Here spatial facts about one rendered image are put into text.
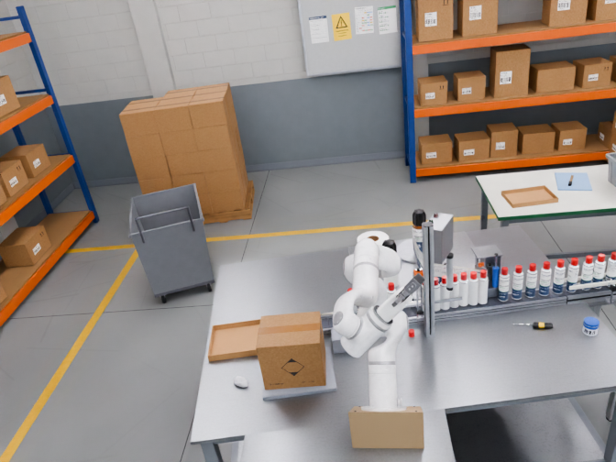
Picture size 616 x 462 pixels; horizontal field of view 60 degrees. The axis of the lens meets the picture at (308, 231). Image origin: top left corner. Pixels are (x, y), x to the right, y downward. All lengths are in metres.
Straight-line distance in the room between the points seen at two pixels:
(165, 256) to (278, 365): 2.36
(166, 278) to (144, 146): 1.71
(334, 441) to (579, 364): 1.22
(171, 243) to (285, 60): 3.21
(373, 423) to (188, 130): 4.17
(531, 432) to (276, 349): 1.56
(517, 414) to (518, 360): 0.65
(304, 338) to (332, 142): 4.97
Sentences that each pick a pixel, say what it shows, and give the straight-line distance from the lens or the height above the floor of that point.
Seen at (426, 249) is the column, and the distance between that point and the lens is 2.62.
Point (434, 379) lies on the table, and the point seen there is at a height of 0.83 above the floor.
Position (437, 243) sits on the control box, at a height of 1.40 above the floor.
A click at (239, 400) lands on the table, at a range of 2.74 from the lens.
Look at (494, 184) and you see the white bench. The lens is 4.62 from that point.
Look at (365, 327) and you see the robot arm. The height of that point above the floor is 1.68.
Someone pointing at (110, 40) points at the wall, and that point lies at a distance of 7.49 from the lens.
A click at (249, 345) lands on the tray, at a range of 3.01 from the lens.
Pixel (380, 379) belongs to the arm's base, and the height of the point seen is 1.09.
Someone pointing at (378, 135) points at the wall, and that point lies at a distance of 7.23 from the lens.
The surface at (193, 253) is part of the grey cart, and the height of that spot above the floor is 0.47.
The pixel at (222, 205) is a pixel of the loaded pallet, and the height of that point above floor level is 0.22.
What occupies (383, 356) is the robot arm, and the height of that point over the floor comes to 1.16.
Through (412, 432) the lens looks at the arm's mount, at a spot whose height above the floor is 0.93.
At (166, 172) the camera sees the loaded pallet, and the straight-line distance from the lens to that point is 6.05.
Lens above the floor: 2.75
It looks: 29 degrees down
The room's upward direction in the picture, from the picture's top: 8 degrees counter-clockwise
